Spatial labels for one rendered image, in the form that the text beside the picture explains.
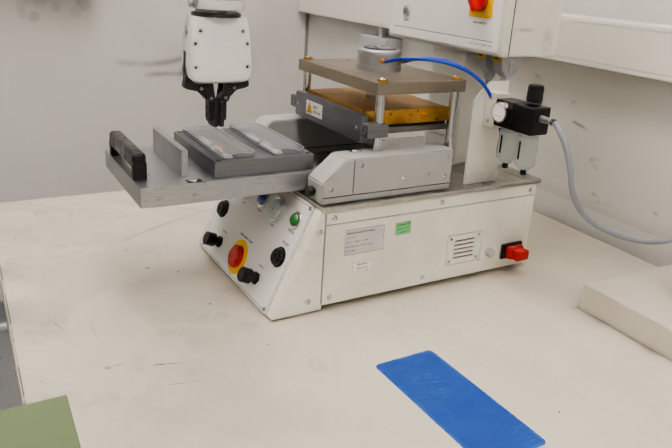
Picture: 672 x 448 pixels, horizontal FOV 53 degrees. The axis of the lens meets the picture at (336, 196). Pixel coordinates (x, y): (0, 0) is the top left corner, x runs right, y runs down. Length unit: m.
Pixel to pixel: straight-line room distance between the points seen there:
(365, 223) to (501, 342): 0.28
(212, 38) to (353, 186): 0.31
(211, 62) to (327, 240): 0.32
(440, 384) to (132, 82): 1.80
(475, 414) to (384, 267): 0.33
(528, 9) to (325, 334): 0.62
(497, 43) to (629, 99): 0.44
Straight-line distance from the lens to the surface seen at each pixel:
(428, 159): 1.12
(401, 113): 1.14
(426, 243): 1.17
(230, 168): 1.01
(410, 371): 0.97
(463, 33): 1.24
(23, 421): 0.74
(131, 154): 1.00
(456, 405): 0.92
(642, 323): 1.16
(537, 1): 1.21
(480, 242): 1.25
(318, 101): 1.20
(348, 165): 1.03
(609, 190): 1.57
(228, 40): 1.06
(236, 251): 1.18
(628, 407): 1.01
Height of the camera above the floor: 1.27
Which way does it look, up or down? 19 degrees down
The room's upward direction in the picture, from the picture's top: 4 degrees clockwise
